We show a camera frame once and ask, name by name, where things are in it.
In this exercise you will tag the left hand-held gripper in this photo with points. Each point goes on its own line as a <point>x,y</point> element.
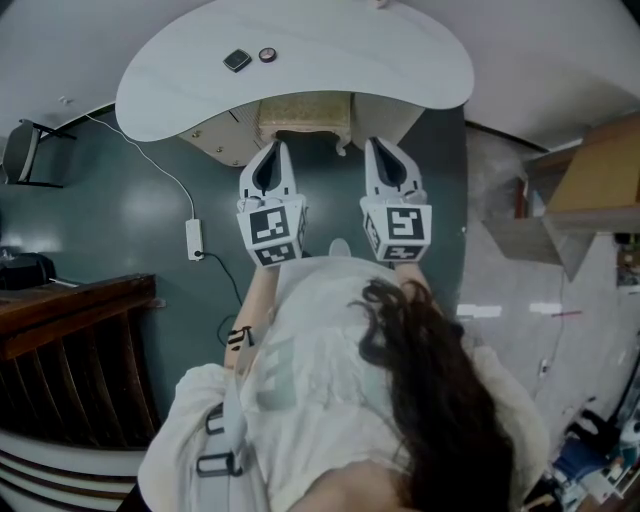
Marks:
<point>270,227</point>

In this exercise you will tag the grey chair with black frame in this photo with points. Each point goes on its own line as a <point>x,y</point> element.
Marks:
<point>20,150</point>

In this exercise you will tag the white power strip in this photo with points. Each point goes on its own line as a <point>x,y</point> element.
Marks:
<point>194,240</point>

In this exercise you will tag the round pink compact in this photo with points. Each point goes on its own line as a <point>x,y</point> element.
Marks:
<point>267,54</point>

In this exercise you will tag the light wooden shelf unit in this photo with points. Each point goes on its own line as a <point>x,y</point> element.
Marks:
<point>595,185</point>

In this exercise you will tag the white dressing table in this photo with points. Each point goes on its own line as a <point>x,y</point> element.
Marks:
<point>310,60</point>

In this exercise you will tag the white striped curved base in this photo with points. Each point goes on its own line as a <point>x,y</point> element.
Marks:
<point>60,475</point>

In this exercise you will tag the person's right forearm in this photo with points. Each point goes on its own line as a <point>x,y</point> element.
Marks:
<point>412,274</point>

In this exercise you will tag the person's left forearm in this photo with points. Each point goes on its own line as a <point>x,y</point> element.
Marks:
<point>257,300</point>

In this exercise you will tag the dark wooden slatted railing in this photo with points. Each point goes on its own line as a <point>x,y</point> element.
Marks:
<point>75,320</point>

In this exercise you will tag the person's white shoe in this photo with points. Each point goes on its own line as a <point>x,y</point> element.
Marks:
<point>340,247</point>

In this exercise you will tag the gold upholstered stool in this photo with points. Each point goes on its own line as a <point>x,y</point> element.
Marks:
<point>300,111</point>

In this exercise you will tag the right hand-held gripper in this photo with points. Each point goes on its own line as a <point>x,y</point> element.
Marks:
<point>400,227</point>

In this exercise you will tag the black bag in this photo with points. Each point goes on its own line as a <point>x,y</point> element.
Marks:
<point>25,270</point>

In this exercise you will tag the black square compact case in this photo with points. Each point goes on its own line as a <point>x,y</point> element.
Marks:
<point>237,60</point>

